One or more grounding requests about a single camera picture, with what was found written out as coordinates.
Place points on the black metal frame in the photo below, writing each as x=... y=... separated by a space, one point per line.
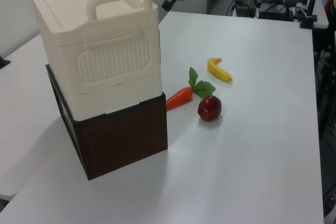
x=325 y=77

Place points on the white emergency stop box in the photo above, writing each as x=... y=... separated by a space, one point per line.
x=304 y=6

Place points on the black electronics box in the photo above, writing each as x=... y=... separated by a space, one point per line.
x=275 y=11

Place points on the yellow toy banana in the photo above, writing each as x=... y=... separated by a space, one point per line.
x=215 y=69

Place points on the dark brown wooden box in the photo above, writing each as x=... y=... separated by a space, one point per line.
x=118 y=140

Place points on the dark red toy apple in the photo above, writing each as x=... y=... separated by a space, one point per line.
x=210 y=108

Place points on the orange toy carrot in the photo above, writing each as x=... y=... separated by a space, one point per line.
x=181 y=98

